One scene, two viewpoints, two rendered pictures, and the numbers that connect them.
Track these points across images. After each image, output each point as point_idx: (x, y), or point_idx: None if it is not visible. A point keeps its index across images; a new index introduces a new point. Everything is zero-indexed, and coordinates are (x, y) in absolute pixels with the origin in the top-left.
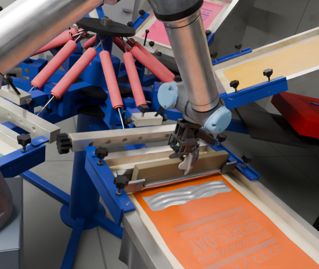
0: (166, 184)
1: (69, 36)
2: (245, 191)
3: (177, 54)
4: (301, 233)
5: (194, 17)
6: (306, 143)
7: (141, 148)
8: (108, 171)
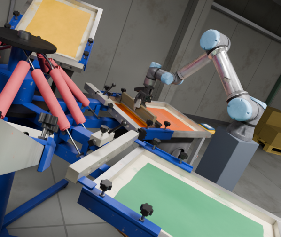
0: (138, 120)
1: (29, 65)
2: None
3: (204, 66)
4: (150, 104)
5: None
6: None
7: (100, 118)
8: (151, 128)
